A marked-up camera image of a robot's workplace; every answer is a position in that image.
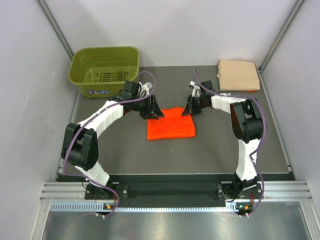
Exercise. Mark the folded beige t shirt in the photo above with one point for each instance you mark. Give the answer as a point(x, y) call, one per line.
point(237, 75)

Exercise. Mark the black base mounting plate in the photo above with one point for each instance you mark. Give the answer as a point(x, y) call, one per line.
point(168, 190)

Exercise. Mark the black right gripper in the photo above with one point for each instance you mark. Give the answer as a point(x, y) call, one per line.
point(190, 109)

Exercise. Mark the orange t shirt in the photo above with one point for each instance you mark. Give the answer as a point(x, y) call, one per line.
point(172, 126)

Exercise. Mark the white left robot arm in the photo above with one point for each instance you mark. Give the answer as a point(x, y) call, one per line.
point(80, 143)

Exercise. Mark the aluminium corner post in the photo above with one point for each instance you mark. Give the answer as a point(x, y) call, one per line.
point(293, 13)
point(56, 28)

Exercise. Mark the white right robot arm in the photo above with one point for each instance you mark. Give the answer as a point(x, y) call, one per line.
point(247, 126)

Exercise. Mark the white slotted cable duct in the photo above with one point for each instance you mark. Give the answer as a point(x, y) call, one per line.
point(102, 207)

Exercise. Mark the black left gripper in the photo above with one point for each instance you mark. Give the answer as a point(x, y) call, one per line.
point(152, 111)

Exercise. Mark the left aluminium corner post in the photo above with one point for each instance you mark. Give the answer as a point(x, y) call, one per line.
point(56, 28)

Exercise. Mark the right aluminium corner post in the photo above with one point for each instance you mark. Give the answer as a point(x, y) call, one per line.
point(293, 13)

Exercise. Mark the green plastic basket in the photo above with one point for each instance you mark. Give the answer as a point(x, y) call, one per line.
point(101, 72)

